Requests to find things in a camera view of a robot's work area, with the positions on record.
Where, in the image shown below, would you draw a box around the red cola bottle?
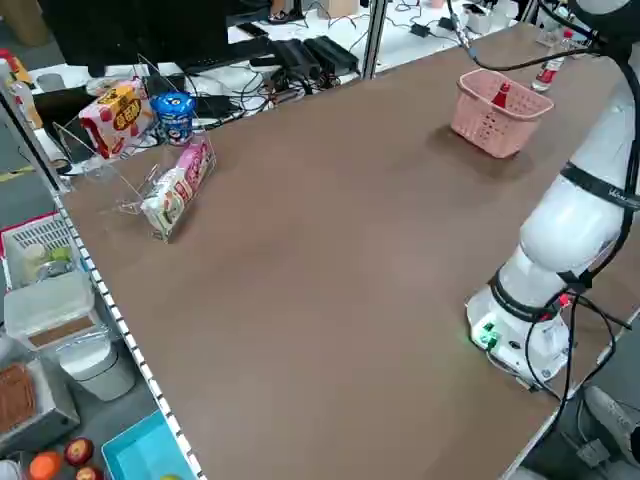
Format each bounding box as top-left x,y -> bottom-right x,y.
490,82 -> 513,109

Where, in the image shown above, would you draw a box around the clear water bottle red label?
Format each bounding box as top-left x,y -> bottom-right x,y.
530,28 -> 575,93

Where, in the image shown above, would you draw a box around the pink snack packet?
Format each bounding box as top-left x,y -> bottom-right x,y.
172,139 -> 212,202

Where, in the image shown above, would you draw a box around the green white snack packet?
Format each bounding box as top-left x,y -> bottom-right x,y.
139,167 -> 195,240

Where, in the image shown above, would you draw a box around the black power brick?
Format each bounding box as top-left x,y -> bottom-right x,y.
303,35 -> 361,74
272,38 -> 322,77

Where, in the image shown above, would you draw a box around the blue snack cup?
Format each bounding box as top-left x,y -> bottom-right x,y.
149,90 -> 197,147

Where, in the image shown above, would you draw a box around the pink plastic basket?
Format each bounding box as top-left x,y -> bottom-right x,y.
449,68 -> 556,160

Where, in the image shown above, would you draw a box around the clear acrylic shelf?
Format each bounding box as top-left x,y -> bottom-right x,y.
52,53 -> 218,245

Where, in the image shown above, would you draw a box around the white round bin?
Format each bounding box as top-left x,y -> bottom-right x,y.
57,333 -> 137,402

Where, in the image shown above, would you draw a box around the blue plastic tray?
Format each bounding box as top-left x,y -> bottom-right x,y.
101,410 -> 202,480

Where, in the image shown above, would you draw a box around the white crate red rim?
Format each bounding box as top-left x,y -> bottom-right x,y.
0,210 -> 92,292

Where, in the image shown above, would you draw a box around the black monitor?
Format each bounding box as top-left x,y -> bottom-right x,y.
37,0 -> 232,77

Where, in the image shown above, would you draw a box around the white power strip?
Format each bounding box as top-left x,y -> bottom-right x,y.
463,3 -> 517,32

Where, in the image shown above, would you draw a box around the clear plastic storage box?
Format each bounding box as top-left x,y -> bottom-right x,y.
3,269 -> 97,352

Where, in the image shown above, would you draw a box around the small clear acrylic stand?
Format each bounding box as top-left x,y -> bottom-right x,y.
537,27 -> 566,49

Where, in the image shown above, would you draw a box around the metal box brown contents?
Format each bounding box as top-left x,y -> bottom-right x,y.
0,357 -> 82,452

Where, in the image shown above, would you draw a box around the grey shoe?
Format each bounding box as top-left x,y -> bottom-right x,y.
582,384 -> 640,467

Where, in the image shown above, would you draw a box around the orange fruit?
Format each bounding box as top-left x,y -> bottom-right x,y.
28,450 -> 64,480

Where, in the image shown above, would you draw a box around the aluminium frame post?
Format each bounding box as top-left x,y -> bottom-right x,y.
361,0 -> 389,80

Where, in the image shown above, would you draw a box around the white perforated table rail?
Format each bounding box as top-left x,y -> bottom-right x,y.
49,189 -> 207,480

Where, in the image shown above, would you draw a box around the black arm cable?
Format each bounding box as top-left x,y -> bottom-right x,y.
446,0 -> 604,72

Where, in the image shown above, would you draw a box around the black base cable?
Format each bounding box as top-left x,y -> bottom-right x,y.
519,287 -> 632,402

